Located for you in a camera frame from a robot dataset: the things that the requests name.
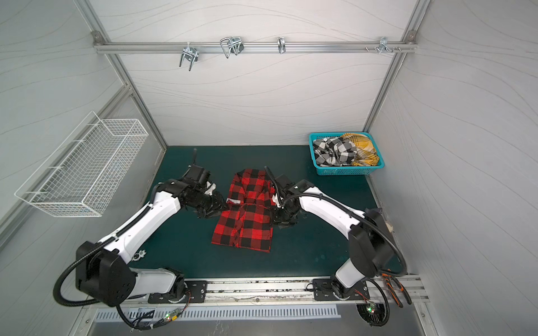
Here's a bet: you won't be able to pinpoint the metal U-bolt clamp left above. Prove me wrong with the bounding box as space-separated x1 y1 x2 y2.
179 43 199 71

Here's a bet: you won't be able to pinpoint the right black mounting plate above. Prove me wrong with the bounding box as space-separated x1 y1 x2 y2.
305 278 370 301

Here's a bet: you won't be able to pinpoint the orange black pliers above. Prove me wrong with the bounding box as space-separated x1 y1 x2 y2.
381 273 413 308

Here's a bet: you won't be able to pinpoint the white wire basket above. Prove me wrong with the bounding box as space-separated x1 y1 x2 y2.
14 111 149 218

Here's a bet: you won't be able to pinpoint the teal plastic basket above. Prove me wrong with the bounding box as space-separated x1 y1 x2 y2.
309 132 385 176

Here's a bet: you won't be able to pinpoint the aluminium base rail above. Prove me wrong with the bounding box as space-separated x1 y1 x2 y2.
83 274 430 309

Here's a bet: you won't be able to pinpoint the aluminium cross rail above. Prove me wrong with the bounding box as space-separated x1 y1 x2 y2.
94 40 418 55

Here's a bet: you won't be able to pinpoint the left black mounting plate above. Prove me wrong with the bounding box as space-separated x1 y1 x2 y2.
148 279 207 304

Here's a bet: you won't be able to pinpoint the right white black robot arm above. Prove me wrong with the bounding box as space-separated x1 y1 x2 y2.
270 175 408 300

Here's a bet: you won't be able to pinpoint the yellow plaid shirt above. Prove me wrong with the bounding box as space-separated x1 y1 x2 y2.
341 133 381 167

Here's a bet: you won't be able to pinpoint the red black plaid shirt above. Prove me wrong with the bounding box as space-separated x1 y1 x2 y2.
212 169 275 253

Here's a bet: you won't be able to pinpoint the metal U-bolt clamp middle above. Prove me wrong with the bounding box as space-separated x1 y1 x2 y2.
219 36 245 59

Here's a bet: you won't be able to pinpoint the small metal clamp piece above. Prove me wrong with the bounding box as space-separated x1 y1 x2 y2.
131 250 147 262

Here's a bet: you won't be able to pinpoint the black mounting plate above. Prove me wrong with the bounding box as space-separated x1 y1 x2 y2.
305 278 370 301
148 279 207 304

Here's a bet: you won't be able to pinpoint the small metal ring clamp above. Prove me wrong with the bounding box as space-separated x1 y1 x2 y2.
277 36 286 55

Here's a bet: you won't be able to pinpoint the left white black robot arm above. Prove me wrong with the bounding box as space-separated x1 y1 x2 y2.
53 164 226 307

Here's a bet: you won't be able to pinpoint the white slotted cable duct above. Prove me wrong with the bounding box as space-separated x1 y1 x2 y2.
94 304 341 323

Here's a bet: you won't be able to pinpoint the metal u-bolt clamp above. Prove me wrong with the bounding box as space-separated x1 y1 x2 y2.
179 43 199 71
219 36 245 59

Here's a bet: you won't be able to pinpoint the metal bracket with bolts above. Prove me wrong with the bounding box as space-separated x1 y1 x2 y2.
364 37 402 54

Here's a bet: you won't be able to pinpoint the black white plaid shirt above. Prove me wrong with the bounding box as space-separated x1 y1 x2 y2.
312 137 357 167

